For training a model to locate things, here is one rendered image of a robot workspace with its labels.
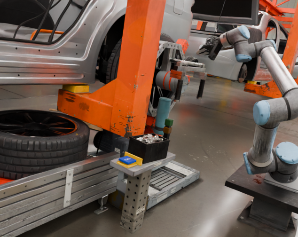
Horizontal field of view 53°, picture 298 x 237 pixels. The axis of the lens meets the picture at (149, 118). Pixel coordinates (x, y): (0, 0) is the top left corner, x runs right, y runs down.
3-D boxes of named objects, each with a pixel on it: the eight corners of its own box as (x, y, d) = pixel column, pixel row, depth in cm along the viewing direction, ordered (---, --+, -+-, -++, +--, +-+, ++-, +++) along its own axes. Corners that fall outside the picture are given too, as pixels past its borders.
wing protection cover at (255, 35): (241, 57, 531) (248, 27, 518) (258, 60, 514) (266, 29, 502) (226, 55, 473) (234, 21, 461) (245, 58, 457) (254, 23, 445)
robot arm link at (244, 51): (256, 56, 183) (252, 37, 184) (237, 60, 184) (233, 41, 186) (254, 61, 192) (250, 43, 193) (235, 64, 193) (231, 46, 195)
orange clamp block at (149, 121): (146, 112, 226) (144, 123, 227) (155, 114, 222) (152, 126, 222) (152, 113, 232) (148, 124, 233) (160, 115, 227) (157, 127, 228)
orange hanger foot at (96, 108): (74, 108, 229) (78, 63, 221) (126, 128, 201) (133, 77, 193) (55, 110, 216) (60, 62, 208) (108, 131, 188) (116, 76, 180)
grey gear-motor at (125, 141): (96, 160, 251) (101, 120, 243) (135, 179, 229) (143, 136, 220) (80, 165, 236) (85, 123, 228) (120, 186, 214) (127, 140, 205)
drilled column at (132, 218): (129, 219, 190) (139, 158, 180) (142, 226, 185) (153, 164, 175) (119, 225, 182) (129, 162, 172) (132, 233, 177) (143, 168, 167)
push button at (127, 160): (126, 159, 166) (126, 155, 165) (136, 163, 162) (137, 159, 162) (117, 161, 160) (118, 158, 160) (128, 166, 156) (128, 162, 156)
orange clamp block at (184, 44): (176, 52, 236) (181, 43, 239) (184, 54, 232) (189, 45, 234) (173, 47, 231) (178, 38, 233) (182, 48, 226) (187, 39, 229)
